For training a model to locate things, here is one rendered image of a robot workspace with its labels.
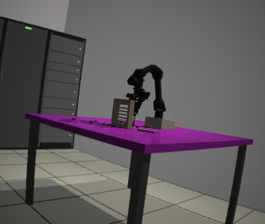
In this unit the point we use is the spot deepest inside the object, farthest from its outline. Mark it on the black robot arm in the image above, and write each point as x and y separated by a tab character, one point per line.
137	80

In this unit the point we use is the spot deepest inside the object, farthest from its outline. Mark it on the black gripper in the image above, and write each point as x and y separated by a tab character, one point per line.
133	96

